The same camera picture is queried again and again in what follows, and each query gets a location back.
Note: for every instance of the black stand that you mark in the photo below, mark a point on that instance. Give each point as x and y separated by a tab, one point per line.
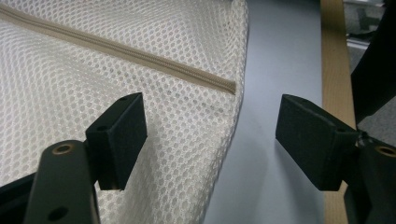
378	68

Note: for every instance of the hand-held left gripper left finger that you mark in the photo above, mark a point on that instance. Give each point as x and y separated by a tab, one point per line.
120	143

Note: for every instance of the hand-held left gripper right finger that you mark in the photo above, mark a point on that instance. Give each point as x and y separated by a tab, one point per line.
314	146

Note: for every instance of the white mesh laundry bag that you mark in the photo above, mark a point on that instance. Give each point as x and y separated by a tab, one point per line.
77	93

